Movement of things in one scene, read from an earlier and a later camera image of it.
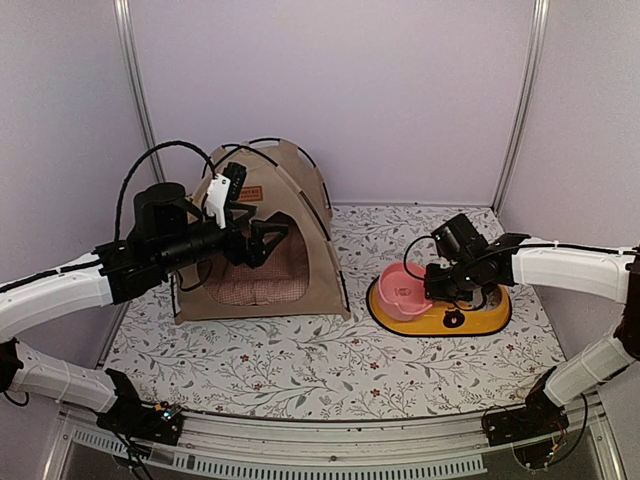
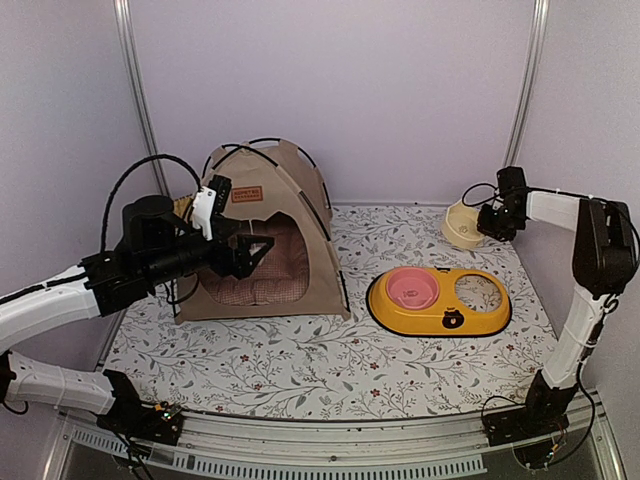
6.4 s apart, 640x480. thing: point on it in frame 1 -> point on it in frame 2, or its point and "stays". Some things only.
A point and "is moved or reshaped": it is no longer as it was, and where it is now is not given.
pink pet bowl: x=401 y=296 is moved or reshaped
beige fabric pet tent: x=280 y=178 stays
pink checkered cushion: x=283 y=276 stays
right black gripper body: x=457 y=285 -> x=498 y=224
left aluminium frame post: x=123 y=12 stays
